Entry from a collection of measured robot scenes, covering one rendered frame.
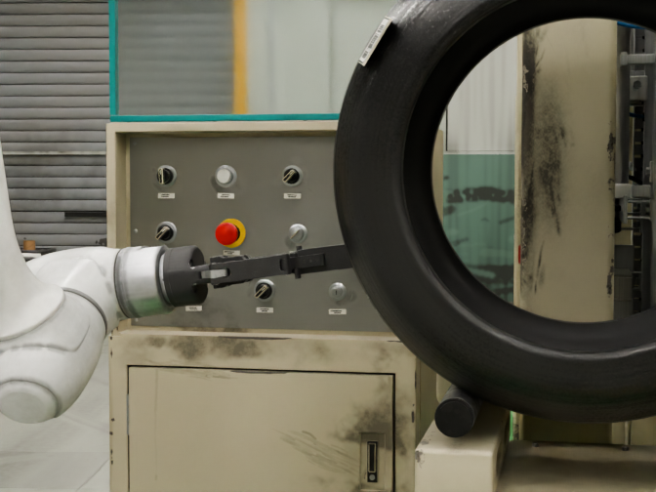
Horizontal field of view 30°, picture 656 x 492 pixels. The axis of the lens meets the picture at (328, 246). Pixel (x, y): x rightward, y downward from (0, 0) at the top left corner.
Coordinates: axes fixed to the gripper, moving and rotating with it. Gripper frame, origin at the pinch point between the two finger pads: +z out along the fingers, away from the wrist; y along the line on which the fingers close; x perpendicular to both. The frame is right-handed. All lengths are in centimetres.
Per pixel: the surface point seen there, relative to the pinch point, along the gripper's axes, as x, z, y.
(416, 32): -23.9, 15.7, -11.9
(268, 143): -19, -20, 60
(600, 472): 30.9, 29.3, 7.2
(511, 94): -90, -12, 907
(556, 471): 30.2, 24.0, 7.2
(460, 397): 17.2, 15.1, -9.5
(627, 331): 14.7, 34.9, 15.4
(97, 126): -110, -364, 855
